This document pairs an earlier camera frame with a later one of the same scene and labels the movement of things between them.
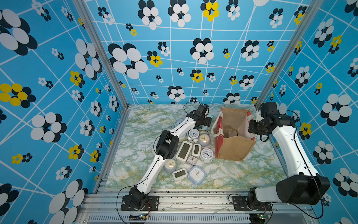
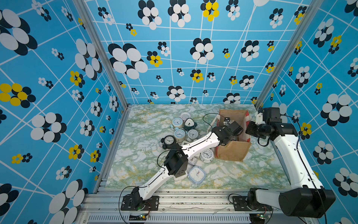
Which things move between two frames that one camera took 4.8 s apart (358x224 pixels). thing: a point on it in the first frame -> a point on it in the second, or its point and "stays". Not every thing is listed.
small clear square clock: x=192 y=160 stays
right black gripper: x=251 y=127 stays
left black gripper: x=208 y=120 -> x=236 y=135
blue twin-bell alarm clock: x=176 y=122 stays
